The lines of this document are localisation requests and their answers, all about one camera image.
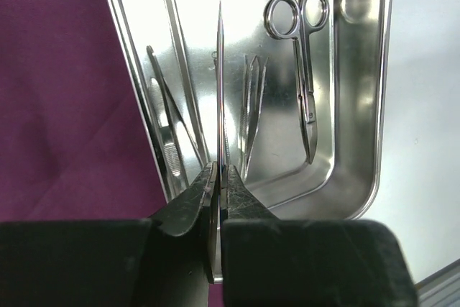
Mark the purple cloth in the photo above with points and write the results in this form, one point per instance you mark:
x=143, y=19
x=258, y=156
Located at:
x=73, y=145

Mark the long steel forceps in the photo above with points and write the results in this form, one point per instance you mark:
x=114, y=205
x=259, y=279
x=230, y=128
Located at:
x=221, y=152

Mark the aluminium front rail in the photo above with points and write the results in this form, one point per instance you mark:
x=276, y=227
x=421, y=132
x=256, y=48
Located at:
x=441, y=288

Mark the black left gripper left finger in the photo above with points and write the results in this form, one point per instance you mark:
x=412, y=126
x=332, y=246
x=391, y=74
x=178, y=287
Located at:
x=165, y=259

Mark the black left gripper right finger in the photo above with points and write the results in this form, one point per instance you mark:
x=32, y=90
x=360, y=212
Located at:
x=267, y=261

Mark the steel scalpel handle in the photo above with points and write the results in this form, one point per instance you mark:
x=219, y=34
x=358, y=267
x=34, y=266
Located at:
x=176, y=140

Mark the steel instrument tray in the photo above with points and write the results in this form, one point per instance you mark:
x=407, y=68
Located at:
x=349, y=57

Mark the steel tweezers pair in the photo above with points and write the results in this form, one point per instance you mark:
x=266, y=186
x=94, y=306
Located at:
x=253, y=89

